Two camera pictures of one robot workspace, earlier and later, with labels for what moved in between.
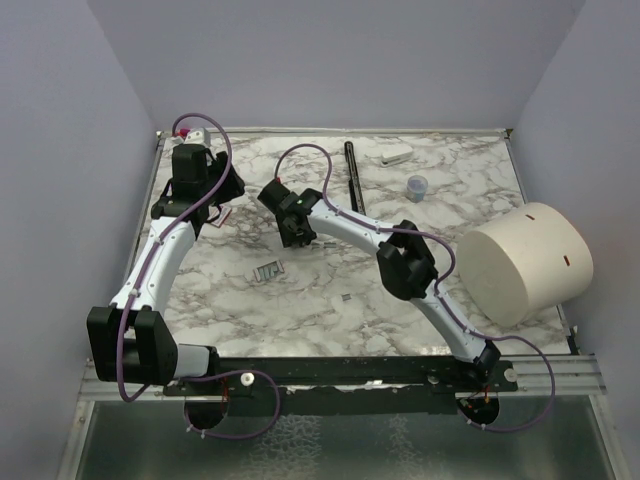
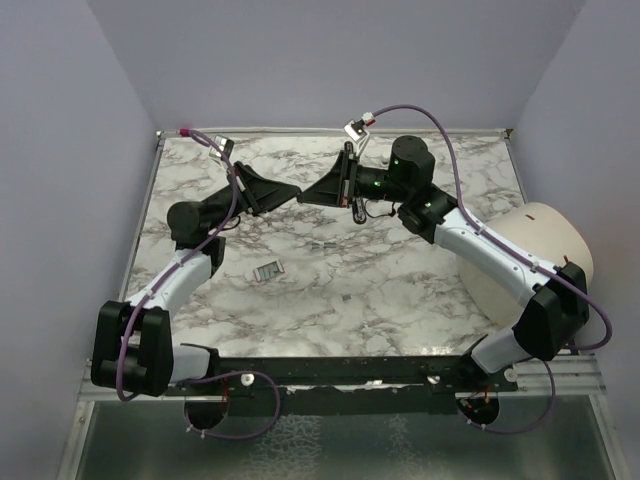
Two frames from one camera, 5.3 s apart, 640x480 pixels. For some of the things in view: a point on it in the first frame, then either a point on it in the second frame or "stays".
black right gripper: [290, 241] to [325, 191]
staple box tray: [268, 271] stays
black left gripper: [231, 189] to [262, 193]
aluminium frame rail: [576, 374] stays
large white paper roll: [525, 261] stays
